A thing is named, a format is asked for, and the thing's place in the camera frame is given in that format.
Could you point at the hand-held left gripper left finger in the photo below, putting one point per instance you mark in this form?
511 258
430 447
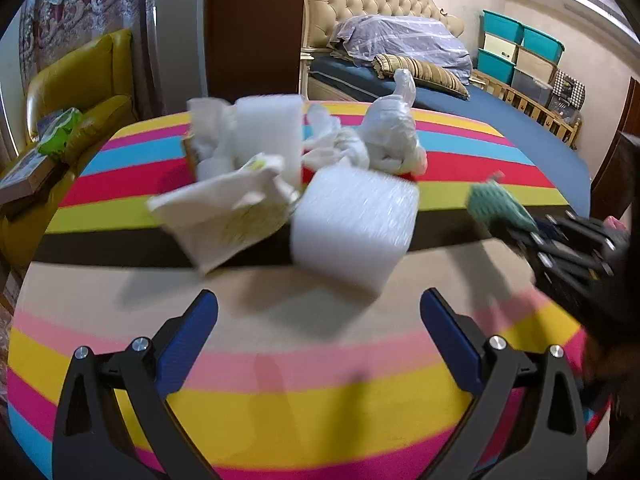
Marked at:
187 345

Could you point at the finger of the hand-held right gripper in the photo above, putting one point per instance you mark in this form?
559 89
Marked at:
585 237
555 260

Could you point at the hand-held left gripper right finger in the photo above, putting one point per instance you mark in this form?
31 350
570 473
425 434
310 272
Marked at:
450 345

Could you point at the pink lined trash bin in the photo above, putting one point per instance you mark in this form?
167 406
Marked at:
616 224

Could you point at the green knitted cloth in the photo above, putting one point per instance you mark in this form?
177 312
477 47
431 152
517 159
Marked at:
495 202

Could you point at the white foam block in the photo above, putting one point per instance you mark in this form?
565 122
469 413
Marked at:
355 230

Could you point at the white plastic bag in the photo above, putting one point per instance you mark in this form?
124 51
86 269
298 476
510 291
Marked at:
390 130

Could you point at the person's right hand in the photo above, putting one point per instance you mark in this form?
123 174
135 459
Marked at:
600 367

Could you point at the dark wooden furniture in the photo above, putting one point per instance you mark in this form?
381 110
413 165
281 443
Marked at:
617 160

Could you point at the bed with blue sheet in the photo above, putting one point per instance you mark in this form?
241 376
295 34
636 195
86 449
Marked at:
525 140

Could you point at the colourful striped tablecloth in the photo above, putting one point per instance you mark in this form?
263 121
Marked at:
300 375

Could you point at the crumpled white paper wrapper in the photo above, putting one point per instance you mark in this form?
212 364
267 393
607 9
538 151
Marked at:
220 210

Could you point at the black white patterned bag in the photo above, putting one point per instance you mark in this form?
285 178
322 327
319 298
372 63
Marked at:
570 90

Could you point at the stack of plastic storage boxes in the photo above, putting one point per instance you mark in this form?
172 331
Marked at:
520 55

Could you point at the white tissue paper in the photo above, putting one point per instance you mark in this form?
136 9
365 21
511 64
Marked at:
212 130

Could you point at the striped pillow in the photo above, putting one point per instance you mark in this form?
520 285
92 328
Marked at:
430 74

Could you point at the white foam slab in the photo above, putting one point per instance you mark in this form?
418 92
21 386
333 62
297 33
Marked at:
270 135

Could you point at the white crumpled paper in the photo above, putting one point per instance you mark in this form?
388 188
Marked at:
335 145

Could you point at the large flat book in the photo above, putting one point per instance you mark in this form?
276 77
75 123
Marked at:
27 172

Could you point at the green plastic packet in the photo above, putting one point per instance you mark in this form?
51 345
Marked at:
60 132

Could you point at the light blue duvet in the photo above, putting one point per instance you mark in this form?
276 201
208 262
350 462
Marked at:
400 40

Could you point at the yellow leather armchair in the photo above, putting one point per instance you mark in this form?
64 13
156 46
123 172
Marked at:
75 75

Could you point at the brown wooden panel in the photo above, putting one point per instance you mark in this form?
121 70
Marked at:
255 25

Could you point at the lace patterned curtain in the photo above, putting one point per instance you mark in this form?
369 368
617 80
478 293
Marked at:
85 5

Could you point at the wooden crib rail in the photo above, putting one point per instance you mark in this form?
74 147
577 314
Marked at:
540 110

